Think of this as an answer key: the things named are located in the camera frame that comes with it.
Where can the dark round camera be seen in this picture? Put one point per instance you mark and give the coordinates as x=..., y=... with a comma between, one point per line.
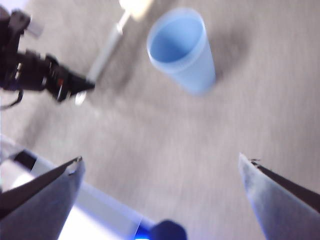
x=170, y=231

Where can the white table edge rail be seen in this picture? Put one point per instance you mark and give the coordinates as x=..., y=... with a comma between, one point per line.
x=105, y=207

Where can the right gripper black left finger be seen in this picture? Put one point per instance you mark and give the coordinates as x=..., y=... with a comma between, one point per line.
x=37, y=205

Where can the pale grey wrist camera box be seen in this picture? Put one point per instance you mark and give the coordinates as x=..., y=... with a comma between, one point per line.
x=35, y=29

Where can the blue ribbed plastic cup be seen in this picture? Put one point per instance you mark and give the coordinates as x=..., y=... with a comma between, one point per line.
x=195, y=72

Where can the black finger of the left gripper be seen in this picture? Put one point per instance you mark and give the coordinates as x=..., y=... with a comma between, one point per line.
x=78, y=82

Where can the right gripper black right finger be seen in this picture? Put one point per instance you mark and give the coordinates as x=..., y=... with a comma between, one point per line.
x=280, y=200

